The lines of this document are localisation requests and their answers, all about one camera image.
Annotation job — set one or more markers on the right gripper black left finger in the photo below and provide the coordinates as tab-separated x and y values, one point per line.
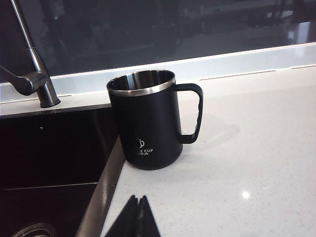
124	219

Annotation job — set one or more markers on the stainless steel faucet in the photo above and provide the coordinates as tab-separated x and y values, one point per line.
47	91

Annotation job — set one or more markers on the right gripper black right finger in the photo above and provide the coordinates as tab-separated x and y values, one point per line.
145	219

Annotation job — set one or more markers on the steel sink drain strainer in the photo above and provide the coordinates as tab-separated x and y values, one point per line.
37	230

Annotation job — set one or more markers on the grey steel faucet lever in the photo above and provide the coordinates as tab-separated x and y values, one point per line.
19	81

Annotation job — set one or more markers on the white counter upstand ledge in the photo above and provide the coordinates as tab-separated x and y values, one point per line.
222	61

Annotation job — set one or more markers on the black undermount sink basin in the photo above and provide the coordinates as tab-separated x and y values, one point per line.
49	148

